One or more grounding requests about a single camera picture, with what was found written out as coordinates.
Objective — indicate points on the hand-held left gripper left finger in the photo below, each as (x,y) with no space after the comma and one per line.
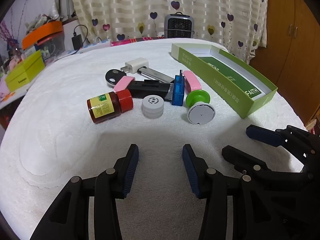
(131,170)

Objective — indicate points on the black power adapter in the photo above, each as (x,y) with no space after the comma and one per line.
(77,42)

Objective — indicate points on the small white round jar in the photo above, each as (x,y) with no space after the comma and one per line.
(153,106)

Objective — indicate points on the lime green box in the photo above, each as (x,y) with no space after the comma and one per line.
(23,72)

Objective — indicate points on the black round disc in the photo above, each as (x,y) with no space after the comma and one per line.
(112,76)

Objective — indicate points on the white charger plug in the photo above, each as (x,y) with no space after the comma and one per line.
(137,65)

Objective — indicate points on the pile of paper packets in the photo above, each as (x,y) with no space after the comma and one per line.
(42,20)

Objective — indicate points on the blue transparent plastic case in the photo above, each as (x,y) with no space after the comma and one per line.
(178,92)

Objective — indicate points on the pink plaid cloth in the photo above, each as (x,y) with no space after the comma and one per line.
(125,41)

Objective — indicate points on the clear bin with orange lid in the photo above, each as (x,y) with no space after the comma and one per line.
(42,33)

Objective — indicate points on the brown medicine bottle red cap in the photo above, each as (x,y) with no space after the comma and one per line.
(105,106)

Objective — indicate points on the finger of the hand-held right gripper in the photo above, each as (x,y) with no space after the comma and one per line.
(240,156)
(262,135)

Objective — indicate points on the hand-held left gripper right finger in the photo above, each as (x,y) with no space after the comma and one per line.
(190,167)

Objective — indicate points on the green cardboard box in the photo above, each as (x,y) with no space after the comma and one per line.
(235,80)

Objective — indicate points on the grey small fan heater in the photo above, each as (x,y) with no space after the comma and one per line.
(178,26)

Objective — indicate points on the black rectangular device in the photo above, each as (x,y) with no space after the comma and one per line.
(147,88)

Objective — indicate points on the pink plastic clip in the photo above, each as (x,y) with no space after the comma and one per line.
(123,83)
(192,81)

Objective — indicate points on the silver metal bar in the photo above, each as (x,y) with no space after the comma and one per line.
(157,75)

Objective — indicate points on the brown wooden wardrobe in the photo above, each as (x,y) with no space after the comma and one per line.
(287,42)

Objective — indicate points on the white and blue power strip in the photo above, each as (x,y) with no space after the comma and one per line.
(97,44)

